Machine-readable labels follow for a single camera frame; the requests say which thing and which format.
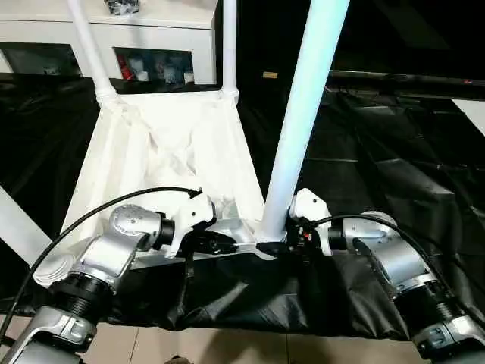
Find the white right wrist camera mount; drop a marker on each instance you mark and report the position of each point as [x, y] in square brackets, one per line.
[312, 212]

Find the grey object on cabinet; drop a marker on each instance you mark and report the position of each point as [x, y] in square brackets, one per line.
[123, 7]

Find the red carton behind glass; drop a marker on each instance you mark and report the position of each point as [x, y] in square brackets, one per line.
[122, 68]

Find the black plastic mat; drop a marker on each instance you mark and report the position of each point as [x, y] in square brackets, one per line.
[265, 295]

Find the small beige label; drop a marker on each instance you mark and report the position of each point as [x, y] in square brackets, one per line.
[271, 74]

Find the white glass-door cabinet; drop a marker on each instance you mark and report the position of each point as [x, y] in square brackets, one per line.
[151, 30]

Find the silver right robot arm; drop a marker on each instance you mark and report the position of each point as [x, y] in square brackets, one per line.
[401, 258]

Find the white flat board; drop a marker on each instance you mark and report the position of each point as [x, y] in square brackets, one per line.
[471, 115]

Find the white plastic table top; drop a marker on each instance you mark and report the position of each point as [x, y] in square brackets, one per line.
[170, 151]

